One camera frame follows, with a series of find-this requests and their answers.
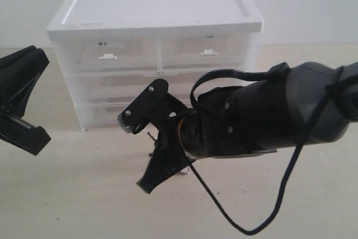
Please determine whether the flat black ribbon cable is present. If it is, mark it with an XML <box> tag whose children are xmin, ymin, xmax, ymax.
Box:
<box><xmin>190</xmin><ymin>63</ymin><xmax>291</xmax><ymax>108</ymax></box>

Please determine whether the top right small drawer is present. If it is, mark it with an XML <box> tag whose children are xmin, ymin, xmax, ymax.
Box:
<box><xmin>160</xmin><ymin>34</ymin><xmax>257</xmax><ymax>69</ymax></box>

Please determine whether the small drawer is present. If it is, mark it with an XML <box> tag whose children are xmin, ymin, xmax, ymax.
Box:
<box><xmin>56</xmin><ymin>39</ymin><xmax>158</xmax><ymax>73</ymax></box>
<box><xmin>160</xmin><ymin>34</ymin><xmax>257</xmax><ymax>69</ymax></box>

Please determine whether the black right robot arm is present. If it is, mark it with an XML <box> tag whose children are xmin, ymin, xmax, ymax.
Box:
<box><xmin>138</xmin><ymin>62</ymin><xmax>357</xmax><ymax>193</ymax></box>

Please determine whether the thin black camera cable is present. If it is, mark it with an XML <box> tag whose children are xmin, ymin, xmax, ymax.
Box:
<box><xmin>187</xmin><ymin>65</ymin><xmax>347</xmax><ymax>236</ymax></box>

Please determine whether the white translucent drawer cabinet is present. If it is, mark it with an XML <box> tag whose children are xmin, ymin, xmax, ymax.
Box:
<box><xmin>46</xmin><ymin>0</ymin><xmax>265</xmax><ymax>132</ymax></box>

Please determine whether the key bunch with blue fob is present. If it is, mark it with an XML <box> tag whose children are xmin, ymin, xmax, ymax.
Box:
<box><xmin>147</xmin><ymin>132</ymin><xmax>190</xmax><ymax>175</ymax></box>

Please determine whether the top left small drawer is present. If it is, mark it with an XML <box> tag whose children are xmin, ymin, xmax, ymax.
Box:
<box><xmin>56</xmin><ymin>39</ymin><xmax>158</xmax><ymax>73</ymax></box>

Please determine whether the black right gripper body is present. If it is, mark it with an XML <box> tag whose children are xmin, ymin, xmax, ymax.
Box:
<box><xmin>150</xmin><ymin>93</ymin><xmax>277</xmax><ymax>163</ymax></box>

